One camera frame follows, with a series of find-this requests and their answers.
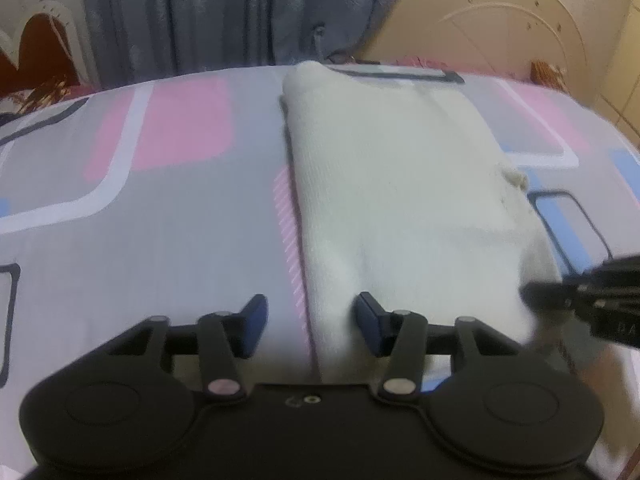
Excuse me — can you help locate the white knitted sweater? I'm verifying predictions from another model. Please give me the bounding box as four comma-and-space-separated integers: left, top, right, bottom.
283, 62, 560, 384

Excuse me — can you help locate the red heart shaped headboard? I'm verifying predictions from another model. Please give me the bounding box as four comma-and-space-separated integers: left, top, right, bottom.
1, 0, 89, 98

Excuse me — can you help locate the patterned pink blue bedsheet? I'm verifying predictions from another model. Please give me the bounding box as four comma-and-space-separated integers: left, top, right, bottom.
1, 66, 639, 479

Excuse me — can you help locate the cream wardrobe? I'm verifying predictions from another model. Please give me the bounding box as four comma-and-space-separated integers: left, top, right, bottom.
592, 0, 640, 148

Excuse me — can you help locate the blue grey curtain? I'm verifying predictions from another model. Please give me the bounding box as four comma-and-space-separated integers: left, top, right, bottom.
84, 0, 397, 88

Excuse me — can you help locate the cream round headboard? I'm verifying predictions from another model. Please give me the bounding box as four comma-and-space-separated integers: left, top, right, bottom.
358, 0, 589, 103

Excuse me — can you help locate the dark red patterned pillow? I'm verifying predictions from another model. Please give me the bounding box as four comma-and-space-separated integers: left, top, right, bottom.
1, 75, 96, 115

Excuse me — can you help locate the orange patterned cloth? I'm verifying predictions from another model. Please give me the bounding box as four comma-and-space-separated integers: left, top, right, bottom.
529, 60, 570, 94

